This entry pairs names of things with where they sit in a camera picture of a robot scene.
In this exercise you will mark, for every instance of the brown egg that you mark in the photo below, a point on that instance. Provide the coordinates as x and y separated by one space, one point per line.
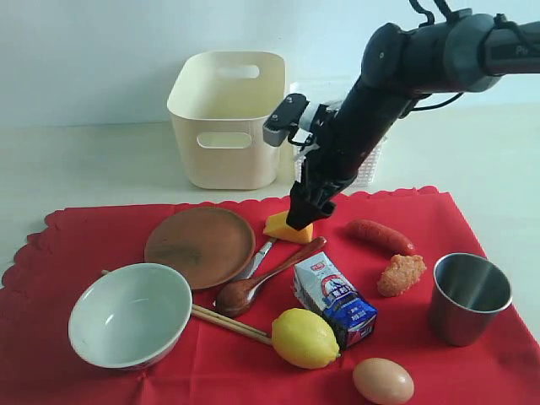
383 381

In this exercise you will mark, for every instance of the blue white milk carton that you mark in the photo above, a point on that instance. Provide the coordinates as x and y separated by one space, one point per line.
321 288

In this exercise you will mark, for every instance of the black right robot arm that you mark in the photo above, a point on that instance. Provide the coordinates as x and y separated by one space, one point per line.
468 53

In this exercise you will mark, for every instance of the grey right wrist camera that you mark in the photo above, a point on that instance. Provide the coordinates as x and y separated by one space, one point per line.
283 122

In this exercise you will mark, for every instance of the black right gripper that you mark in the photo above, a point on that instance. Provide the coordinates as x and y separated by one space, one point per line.
346 141

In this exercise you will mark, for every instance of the dark wooden spoon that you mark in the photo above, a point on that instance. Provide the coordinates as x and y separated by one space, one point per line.
236 298

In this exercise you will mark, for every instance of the red scalloped table cloth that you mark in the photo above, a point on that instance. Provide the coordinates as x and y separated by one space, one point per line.
210 365

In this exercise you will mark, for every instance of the wooden chopstick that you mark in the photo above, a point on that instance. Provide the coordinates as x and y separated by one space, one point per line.
225 318
258 336

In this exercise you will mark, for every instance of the cream plastic bin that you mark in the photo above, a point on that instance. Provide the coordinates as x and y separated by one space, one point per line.
217 107

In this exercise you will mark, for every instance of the yellow lemon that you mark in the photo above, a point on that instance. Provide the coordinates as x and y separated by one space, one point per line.
304 339

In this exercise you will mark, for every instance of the upper wooden chopstick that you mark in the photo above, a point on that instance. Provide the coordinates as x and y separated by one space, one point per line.
225 318

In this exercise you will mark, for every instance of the white perforated plastic basket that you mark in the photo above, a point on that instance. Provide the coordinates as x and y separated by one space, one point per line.
331 92

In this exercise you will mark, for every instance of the steel table knife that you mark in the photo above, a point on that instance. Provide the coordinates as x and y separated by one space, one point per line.
255 261

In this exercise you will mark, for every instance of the stainless steel cup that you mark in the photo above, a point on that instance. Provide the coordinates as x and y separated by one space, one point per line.
469 292

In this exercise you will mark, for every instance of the red sausage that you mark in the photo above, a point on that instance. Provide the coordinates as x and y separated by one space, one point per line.
381 235

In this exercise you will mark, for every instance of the brown round plate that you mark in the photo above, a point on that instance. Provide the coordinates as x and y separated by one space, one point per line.
208 246

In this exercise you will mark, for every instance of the yellow cheese wedge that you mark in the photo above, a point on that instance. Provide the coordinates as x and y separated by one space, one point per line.
277 227

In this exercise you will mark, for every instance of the lower wooden chopstick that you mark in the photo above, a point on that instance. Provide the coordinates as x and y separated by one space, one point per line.
258 336

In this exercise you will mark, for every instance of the white ceramic bowl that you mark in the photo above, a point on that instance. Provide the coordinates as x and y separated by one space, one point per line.
130 318

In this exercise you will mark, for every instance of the fried chicken nugget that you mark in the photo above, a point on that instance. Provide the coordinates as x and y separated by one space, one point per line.
402 273

